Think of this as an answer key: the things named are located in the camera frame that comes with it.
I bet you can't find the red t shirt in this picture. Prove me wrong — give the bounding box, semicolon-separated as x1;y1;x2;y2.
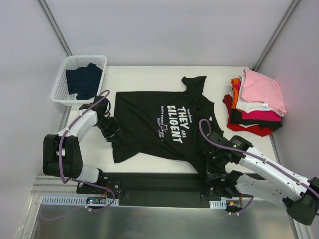
222;95;274;137

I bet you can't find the white plastic laundry basket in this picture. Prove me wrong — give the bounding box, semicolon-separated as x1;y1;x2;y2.
51;55;108;107

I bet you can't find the white t shirt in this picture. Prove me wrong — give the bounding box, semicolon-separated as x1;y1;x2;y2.
230;75;284;121

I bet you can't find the magenta t shirt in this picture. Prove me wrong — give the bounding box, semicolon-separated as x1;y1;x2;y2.
236;90;282;122

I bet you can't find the pink t shirt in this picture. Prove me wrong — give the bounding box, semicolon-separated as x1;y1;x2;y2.
241;69;287;114

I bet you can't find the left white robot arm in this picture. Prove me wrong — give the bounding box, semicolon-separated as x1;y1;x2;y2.
42;96;124;194

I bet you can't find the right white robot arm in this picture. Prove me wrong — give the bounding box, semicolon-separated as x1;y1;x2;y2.
204;132;319;226

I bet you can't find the navy blue t shirt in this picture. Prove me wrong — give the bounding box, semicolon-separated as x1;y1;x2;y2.
65;63;103;100

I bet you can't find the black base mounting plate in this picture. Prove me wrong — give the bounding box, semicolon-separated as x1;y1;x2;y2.
76;172;254;207

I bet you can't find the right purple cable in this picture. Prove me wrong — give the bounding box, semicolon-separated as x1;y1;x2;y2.
198;119;319;219

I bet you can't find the purple cable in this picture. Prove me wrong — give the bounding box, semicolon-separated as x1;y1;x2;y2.
198;119;319;219
39;89;116;221

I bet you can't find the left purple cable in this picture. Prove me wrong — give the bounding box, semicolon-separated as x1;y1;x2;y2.
39;89;116;221

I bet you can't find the right white cable duct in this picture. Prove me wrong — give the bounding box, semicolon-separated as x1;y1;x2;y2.
209;200;227;210

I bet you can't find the white cable duct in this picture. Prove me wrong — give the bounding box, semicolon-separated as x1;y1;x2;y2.
41;196;120;207
209;200;227;210

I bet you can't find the aluminium frame rail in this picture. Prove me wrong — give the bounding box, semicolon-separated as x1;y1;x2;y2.
31;175;300;200

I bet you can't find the left white cable duct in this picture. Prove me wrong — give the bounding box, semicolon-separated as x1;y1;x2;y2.
41;196;120;207

